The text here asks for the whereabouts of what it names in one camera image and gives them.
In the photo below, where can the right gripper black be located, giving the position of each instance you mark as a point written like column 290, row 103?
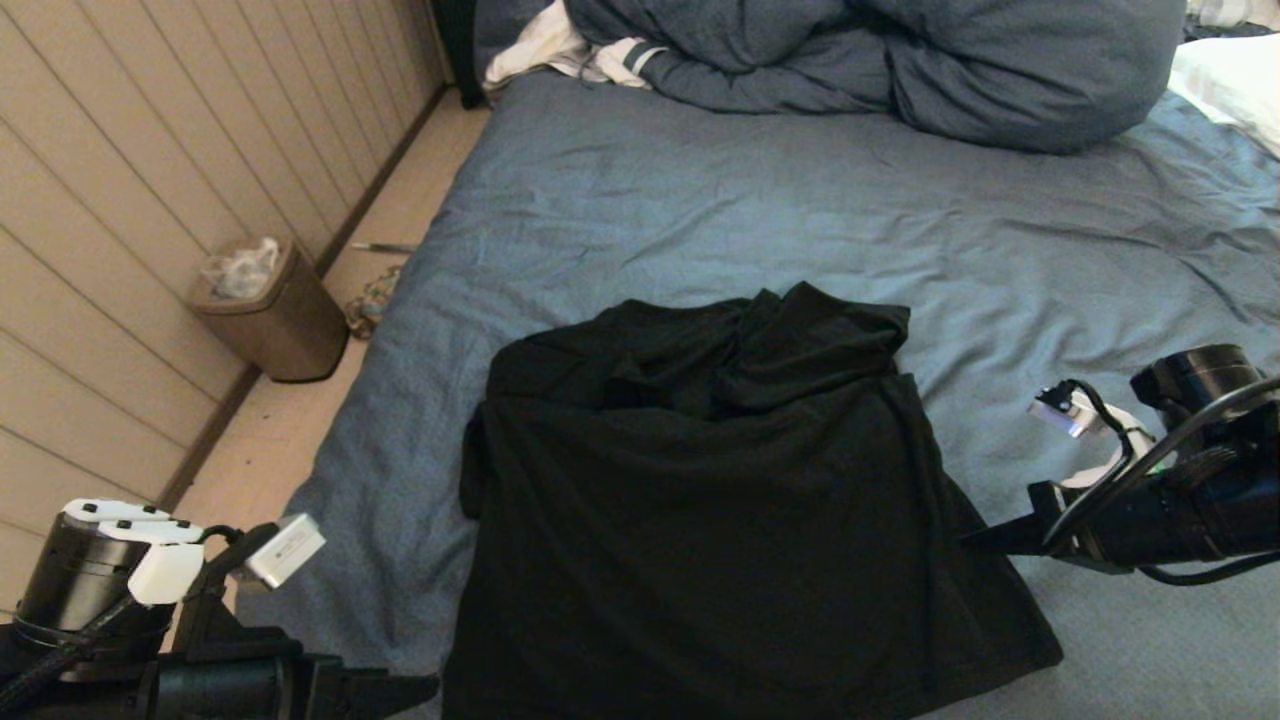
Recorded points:
column 1140, row 530

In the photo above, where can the white striped garment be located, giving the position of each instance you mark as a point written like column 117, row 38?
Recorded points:
column 540, row 50

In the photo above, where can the multicolour patterned cloth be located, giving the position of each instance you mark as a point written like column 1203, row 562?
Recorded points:
column 368, row 303

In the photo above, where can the blue crumpled duvet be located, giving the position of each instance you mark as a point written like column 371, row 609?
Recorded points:
column 950, row 70

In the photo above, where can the brown trash bin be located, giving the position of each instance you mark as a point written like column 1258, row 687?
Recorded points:
column 290, row 330

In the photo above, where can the thin grey stick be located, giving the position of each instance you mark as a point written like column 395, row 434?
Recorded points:
column 385, row 248

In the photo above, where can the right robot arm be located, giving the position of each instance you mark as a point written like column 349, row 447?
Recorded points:
column 1220, row 430

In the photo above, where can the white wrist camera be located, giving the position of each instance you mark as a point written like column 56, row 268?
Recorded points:
column 285, row 548
column 1080, row 420

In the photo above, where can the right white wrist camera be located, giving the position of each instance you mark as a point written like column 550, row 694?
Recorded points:
column 1080, row 420

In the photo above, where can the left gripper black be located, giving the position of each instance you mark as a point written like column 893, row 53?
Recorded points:
column 240, row 685

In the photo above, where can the blue bed sheet mattress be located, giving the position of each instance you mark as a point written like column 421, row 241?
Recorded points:
column 750, row 200

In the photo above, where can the white pillow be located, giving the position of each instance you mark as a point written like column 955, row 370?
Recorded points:
column 1235, row 85

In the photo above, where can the black bed headboard post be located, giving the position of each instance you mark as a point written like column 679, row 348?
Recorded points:
column 458, row 50

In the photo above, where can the black printed t-shirt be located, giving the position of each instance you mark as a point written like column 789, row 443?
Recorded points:
column 720, row 520

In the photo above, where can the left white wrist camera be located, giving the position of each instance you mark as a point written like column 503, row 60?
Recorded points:
column 285, row 548

